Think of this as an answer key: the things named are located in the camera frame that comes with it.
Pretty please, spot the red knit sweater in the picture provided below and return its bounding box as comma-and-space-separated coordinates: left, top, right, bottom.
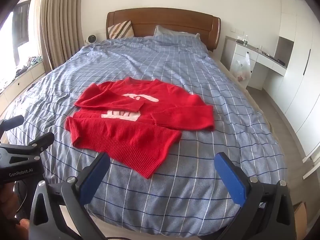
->
65, 77, 214, 179

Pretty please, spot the clothes pile on sill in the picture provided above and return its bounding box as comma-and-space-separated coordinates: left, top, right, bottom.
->
15, 55, 42, 78

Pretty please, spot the person's left hand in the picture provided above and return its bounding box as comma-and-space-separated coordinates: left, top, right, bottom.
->
1, 183, 30, 239

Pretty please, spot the cardboard box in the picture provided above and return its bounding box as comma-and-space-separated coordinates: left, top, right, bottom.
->
293, 202, 307, 240

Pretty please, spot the window sill cabinet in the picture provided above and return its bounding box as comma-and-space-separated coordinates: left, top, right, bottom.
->
0, 61, 46, 114

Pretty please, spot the beige curtain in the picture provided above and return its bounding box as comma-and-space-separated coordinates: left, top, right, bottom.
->
40, 0, 84, 74

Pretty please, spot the white wardrobe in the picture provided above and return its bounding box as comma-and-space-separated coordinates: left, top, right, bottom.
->
264, 0, 319, 157

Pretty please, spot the blue plaid duvet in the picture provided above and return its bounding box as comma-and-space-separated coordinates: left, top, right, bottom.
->
3, 35, 286, 237

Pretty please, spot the striped cushion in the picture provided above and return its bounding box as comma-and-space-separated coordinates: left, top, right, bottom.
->
107, 21, 135, 39

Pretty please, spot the white plastic bag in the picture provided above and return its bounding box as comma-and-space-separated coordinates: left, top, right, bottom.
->
230, 52, 252, 82

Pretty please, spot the white bedside desk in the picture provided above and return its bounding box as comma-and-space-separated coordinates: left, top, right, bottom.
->
220, 36, 286, 90

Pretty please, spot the wooden headboard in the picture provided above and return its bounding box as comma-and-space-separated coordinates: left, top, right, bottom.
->
106, 8, 221, 51

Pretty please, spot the grey pillow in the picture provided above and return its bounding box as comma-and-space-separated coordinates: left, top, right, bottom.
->
153, 25, 202, 46

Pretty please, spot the green bottle on desk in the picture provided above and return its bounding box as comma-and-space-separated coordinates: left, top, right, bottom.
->
244, 35, 248, 46

